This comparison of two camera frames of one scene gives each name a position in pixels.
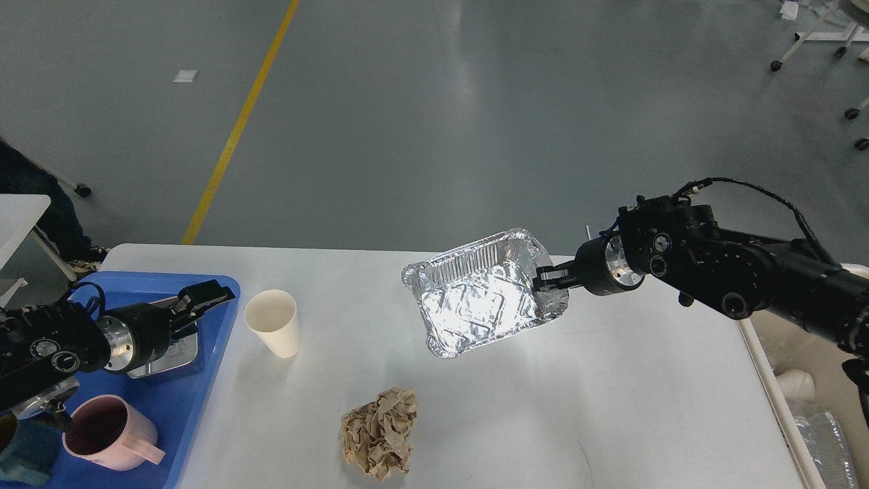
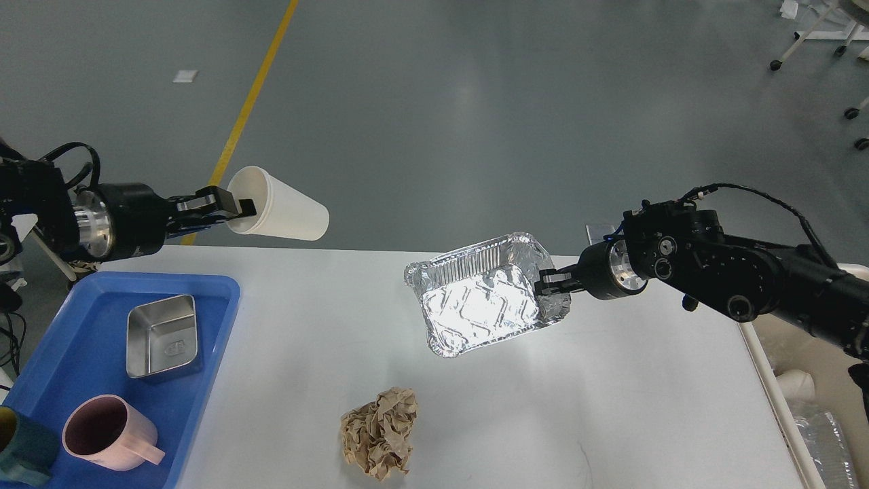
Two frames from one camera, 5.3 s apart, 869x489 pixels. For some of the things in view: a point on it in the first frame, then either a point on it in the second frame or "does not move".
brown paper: [377, 435] does not move
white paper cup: [273, 314] to [282, 210]
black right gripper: [601, 267] does not move
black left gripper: [128, 337] to [120, 220]
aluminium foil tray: [483, 290] does not move
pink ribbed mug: [108, 432] does not move
